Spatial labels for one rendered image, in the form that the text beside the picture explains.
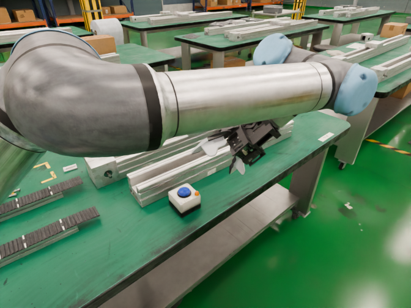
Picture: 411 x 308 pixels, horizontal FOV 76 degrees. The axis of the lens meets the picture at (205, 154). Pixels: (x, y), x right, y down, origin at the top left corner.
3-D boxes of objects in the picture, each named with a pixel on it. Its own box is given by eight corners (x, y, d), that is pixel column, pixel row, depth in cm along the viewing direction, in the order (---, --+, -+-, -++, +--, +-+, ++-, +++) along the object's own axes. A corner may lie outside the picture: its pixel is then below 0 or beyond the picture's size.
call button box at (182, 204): (181, 218, 86) (180, 205, 82) (166, 201, 92) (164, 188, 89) (201, 208, 90) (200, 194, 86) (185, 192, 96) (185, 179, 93)
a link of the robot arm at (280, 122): (268, 88, 62) (286, 106, 67) (254, 102, 63) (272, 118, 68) (282, 106, 56) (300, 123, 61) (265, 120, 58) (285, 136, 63)
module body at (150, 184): (142, 208, 90) (139, 189, 85) (130, 192, 96) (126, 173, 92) (290, 136, 130) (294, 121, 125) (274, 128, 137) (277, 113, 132)
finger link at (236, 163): (233, 186, 73) (241, 162, 67) (227, 170, 77) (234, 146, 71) (244, 184, 74) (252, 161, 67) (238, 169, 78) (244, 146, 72)
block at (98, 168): (99, 192, 96) (93, 172, 91) (88, 175, 104) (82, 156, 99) (123, 183, 101) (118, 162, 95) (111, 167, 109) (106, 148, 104)
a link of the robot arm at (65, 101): (-38, 82, 17) (397, 54, 38) (-14, 46, 25) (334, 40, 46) (19, 214, 23) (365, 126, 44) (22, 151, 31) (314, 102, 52)
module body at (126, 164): (120, 179, 102) (116, 162, 98) (111, 167, 109) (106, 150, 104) (262, 122, 142) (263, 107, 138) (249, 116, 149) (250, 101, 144)
